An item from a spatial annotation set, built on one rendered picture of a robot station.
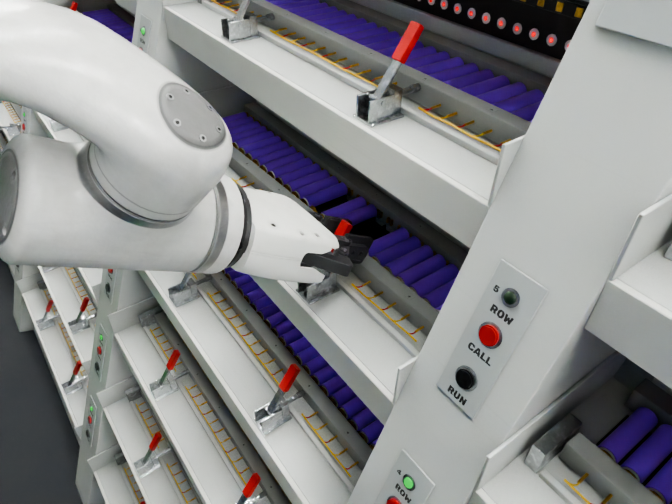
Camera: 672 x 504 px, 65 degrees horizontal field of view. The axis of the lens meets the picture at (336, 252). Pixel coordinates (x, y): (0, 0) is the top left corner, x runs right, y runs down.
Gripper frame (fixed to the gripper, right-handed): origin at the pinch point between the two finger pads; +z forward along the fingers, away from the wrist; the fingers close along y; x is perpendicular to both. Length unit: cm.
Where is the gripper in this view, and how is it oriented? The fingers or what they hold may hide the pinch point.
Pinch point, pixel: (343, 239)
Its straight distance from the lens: 56.0
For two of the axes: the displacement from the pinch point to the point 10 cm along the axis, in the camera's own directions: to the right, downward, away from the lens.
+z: 6.9, 0.7, 7.2
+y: 5.9, 5.3, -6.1
